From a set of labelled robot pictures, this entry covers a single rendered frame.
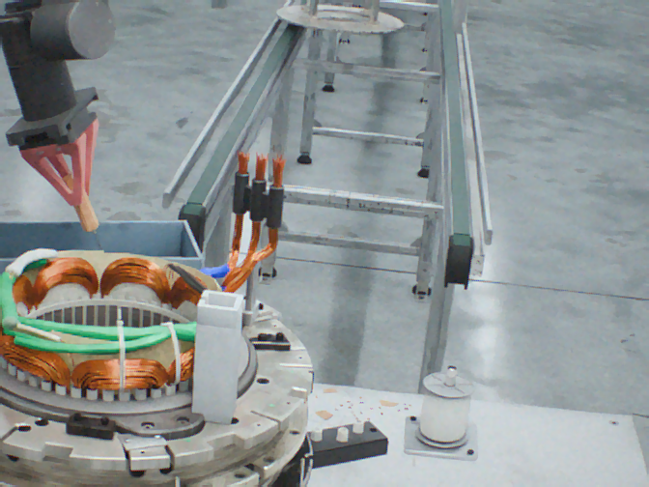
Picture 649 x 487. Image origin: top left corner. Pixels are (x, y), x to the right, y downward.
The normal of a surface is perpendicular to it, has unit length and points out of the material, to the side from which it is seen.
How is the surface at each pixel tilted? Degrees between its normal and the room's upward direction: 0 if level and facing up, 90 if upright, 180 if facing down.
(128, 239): 90
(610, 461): 0
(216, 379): 90
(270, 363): 0
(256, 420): 0
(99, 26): 77
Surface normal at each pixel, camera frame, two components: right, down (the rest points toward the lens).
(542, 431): 0.09, -0.93
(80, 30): 0.78, 0.07
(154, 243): 0.25, 0.36
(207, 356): -0.08, 0.35
